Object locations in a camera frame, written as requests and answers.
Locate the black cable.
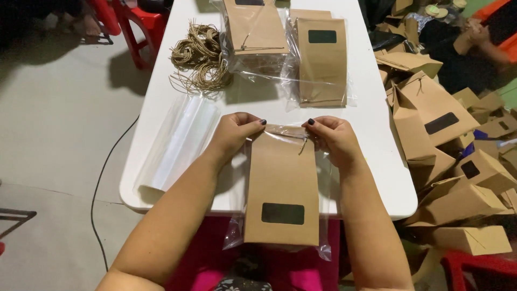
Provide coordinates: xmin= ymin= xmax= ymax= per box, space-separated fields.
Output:
xmin=90 ymin=115 xmax=140 ymax=272

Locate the person's right hand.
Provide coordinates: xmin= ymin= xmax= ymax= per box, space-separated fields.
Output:
xmin=302 ymin=116 xmax=364 ymax=169

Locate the black metal frame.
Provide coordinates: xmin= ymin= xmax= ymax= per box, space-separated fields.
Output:
xmin=0 ymin=208 xmax=37 ymax=240

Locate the wrapped kraft bag with window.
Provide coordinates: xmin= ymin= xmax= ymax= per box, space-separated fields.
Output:
xmin=283 ymin=9 xmax=358 ymax=112

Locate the clear plastic sleeve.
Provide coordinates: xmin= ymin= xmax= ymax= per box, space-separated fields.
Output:
xmin=222 ymin=122 xmax=333 ymax=262

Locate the heap of kraft paper bags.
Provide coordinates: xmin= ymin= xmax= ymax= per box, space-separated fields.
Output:
xmin=373 ymin=0 xmax=517 ymax=259

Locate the red plastic stool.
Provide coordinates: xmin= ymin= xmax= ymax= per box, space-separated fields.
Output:
xmin=440 ymin=250 xmax=517 ymax=291

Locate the red plastic chair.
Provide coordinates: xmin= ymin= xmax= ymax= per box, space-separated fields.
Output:
xmin=87 ymin=0 xmax=167 ymax=70

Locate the bundle of brown twine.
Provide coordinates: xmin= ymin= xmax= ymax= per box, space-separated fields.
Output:
xmin=169 ymin=19 xmax=233 ymax=96

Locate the roll of clear plastic sleeves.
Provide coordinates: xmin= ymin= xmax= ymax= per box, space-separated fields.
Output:
xmin=133 ymin=94 xmax=221 ymax=199

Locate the stack of wrapped kraft bags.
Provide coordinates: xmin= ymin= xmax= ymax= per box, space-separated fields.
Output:
xmin=210 ymin=0 xmax=291 ymax=79

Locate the black plastic bag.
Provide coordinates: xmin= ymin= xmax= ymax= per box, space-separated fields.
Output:
xmin=357 ymin=0 xmax=408 ymax=51

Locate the person's pink clothing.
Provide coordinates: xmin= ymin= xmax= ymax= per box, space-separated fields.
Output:
xmin=165 ymin=218 xmax=342 ymax=291

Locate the person's left hand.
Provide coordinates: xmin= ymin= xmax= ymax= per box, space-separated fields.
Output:
xmin=208 ymin=112 xmax=268 ymax=163

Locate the kraft paper bag with window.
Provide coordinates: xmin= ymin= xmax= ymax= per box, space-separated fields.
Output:
xmin=243 ymin=125 xmax=320 ymax=247

